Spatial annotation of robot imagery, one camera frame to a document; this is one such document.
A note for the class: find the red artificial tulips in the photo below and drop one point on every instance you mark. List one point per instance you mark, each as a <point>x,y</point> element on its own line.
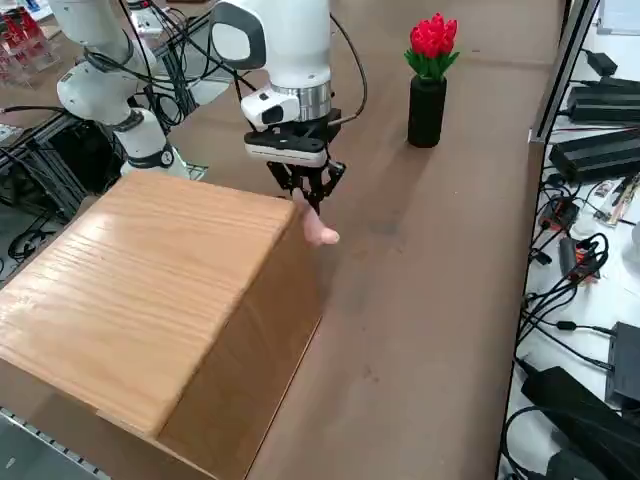
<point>432,35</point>

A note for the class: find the red circuit board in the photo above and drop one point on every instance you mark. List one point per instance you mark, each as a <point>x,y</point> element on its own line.
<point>560,215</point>

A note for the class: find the pink plush doll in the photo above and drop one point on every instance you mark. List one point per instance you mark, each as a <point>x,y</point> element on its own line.
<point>320,232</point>

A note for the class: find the black electronics box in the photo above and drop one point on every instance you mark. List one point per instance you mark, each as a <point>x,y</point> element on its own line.
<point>625,365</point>

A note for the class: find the grey metal rail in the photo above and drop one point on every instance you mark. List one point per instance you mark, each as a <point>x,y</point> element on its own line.
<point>45,445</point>

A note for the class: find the small black power adapter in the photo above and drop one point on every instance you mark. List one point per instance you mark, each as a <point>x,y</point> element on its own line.
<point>600,62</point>

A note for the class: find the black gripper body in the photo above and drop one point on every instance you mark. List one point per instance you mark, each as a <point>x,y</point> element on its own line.
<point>305,132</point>

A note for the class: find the black metal frame rack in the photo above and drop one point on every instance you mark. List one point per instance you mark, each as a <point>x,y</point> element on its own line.
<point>60,160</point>

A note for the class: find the clear shelf with red packets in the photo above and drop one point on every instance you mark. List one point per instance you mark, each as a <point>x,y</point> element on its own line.
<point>25,45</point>

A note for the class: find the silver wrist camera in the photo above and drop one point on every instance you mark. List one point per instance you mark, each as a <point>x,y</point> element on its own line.
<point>285,155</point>

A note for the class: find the black cylindrical vase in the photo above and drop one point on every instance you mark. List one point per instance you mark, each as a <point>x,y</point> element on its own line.
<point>426,115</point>

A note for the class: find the aluminium frame post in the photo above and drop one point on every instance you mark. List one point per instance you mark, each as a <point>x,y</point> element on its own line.
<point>565,75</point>

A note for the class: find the whiteboard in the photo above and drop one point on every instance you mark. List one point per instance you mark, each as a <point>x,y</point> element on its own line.
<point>620,15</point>

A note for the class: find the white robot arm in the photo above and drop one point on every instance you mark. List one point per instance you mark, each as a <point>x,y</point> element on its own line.
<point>300,45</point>

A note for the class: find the light wooden box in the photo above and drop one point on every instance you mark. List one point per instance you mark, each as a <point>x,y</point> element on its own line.
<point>150,275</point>

